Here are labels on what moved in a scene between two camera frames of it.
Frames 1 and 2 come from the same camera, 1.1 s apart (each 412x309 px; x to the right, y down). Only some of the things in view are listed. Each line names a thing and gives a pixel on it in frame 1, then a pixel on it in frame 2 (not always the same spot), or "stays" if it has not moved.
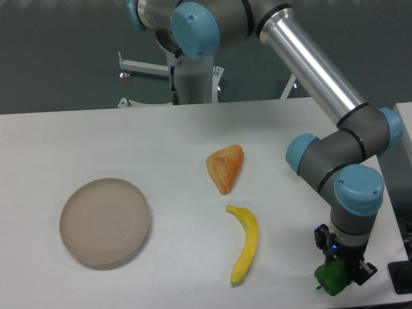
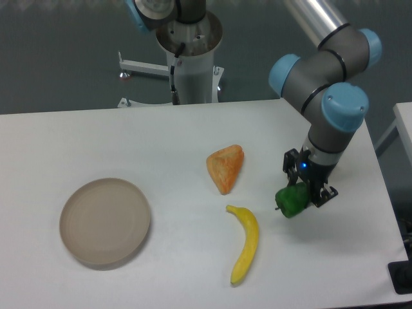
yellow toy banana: x=251 y=227 stays
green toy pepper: x=333 y=275 → x=291 y=200
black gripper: x=352 y=248 → x=315 y=174
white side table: x=404 y=110 stays
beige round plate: x=104 y=221 stays
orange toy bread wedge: x=224 y=165 stays
